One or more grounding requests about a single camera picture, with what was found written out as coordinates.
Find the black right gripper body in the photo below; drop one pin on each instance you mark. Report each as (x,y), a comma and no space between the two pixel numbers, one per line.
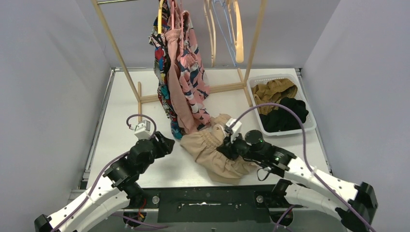
(239,146)

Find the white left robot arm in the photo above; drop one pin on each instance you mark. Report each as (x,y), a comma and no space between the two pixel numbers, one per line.
(114,188)

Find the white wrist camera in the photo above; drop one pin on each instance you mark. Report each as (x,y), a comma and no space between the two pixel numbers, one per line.
(233,128)
(142,129)

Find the beige shorts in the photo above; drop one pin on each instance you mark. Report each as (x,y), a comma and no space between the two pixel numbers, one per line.
(202,146)

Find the blue hanger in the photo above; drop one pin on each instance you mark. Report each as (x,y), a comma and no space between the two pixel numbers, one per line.
(227,34)

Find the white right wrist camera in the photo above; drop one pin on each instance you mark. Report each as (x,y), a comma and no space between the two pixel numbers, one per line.
(233,128)

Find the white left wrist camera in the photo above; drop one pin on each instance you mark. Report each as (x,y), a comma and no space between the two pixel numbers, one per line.
(142,129)

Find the comic print shorts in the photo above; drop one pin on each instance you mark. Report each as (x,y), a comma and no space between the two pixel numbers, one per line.
(161,68)

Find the white plastic basket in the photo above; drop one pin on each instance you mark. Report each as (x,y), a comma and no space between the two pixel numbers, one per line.
(310,123)

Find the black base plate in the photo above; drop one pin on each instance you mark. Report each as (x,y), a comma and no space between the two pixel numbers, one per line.
(208,204)

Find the brown shorts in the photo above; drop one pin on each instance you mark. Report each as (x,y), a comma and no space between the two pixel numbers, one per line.
(274,91)

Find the black shorts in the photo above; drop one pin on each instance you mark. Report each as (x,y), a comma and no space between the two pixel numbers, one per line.
(279,119)

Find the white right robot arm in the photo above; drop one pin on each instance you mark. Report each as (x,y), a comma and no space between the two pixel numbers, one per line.
(353,204)

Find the pink shark print shorts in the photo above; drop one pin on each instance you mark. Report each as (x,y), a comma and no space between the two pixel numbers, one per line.
(193,79)

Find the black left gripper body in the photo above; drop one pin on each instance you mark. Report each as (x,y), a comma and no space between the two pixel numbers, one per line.
(163,144)

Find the yellow hanger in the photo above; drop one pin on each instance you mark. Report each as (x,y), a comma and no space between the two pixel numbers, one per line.
(159,18)

